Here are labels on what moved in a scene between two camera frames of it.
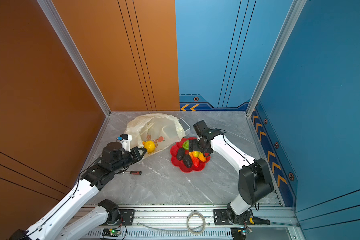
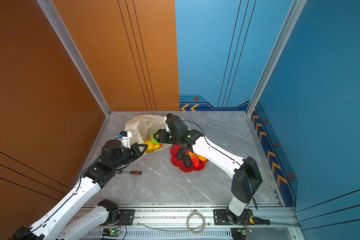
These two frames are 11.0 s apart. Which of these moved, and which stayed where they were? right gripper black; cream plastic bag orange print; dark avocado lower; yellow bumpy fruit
Moved: right gripper black
Stayed: cream plastic bag orange print; dark avocado lower; yellow bumpy fruit
